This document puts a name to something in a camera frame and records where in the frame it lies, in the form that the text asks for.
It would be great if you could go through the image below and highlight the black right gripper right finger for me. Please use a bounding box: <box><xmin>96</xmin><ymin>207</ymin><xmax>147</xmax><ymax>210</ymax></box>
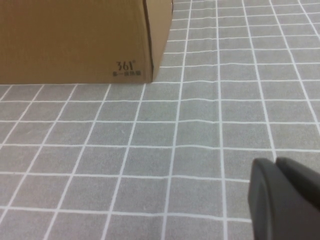
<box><xmin>275</xmin><ymin>156</ymin><xmax>320</xmax><ymax>213</ymax></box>

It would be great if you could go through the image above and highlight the grey white-grid tablecloth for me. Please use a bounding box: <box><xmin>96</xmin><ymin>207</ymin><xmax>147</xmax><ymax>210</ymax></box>
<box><xmin>0</xmin><ymin>0</ymin><xmax>320</xmax><ymax>240</ymax></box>

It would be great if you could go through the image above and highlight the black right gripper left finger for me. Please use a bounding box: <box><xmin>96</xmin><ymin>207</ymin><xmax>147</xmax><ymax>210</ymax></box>
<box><xmin>247</xmin><ymin>157</ymin><xmax>320</xmax><ymax>240</ymax></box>

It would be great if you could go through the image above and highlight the brown cardboard shoe box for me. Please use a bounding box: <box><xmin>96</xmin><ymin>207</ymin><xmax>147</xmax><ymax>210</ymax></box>
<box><xmin>0</xmin><ymin>0</ymin><xmax>175</xmax><ymax>86</ymax></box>

